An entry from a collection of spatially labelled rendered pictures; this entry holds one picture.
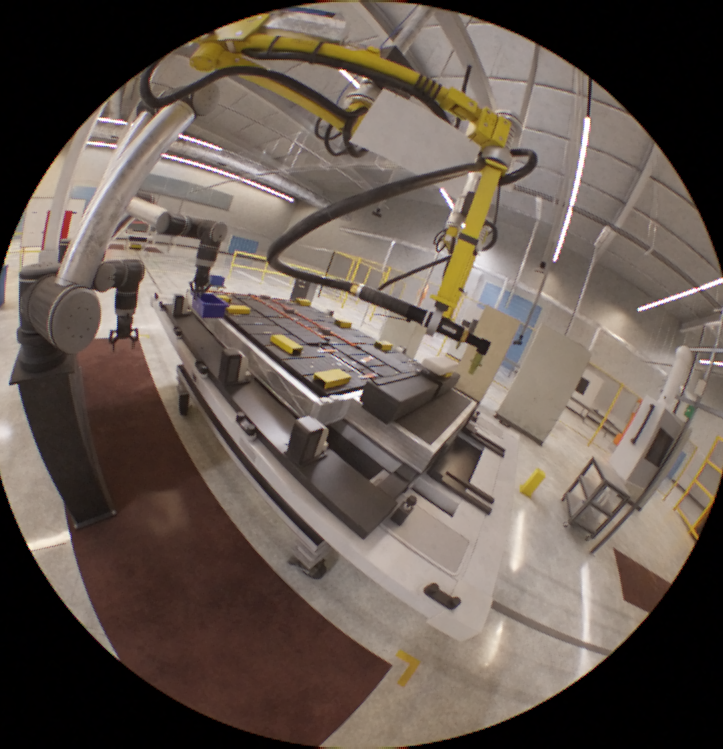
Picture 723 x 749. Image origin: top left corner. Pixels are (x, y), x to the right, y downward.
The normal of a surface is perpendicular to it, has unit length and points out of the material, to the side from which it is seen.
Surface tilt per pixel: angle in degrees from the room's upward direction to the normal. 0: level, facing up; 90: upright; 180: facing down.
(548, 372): 90
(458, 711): 0
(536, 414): 90
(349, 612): 0
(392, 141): 90
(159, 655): 0
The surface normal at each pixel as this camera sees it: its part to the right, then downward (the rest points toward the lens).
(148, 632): 0.35, -0.87
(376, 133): 0.19, 0.42
